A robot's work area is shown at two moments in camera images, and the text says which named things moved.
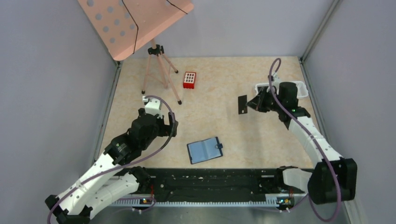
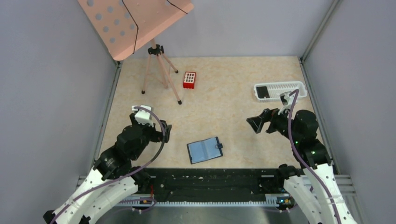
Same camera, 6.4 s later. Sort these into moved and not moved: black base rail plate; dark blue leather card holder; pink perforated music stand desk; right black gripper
Moved: right black gripper
Not moved: black base rail plate; pink perforated music stand desk; dark blue leather card holder
